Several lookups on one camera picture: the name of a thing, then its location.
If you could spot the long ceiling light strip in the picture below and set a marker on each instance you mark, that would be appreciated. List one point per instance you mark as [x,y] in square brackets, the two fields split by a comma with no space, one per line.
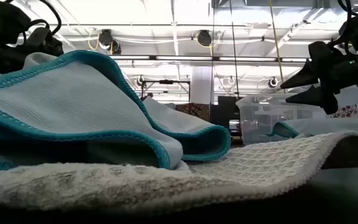
[182,58]

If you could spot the black cabinet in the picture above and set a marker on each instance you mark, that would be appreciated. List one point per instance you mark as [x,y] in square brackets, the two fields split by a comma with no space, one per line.
[227,112]

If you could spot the white waffle microfiber towel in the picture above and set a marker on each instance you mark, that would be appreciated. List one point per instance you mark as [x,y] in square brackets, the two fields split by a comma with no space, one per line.
[259,161]
[39,59]

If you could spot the distant black metal frame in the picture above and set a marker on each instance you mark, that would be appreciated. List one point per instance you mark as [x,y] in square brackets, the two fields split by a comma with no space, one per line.
[166,81]

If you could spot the circle patterned panel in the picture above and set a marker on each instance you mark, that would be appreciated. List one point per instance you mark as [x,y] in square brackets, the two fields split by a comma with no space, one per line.
[345,111]

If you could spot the clear plastic storage bin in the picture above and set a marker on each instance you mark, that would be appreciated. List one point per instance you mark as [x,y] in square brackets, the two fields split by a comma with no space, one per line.
[259,124]

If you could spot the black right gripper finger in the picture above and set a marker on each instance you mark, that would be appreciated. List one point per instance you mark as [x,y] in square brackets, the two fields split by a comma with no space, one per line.
[304,76]
[322,99]

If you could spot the brown patterned panel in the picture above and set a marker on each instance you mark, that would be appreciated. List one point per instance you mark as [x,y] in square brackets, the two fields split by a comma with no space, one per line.
[194,111]

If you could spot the light blue microfiber towel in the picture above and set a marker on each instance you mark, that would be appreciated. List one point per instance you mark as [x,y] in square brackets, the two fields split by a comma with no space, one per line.
[337,126]
[73,102]

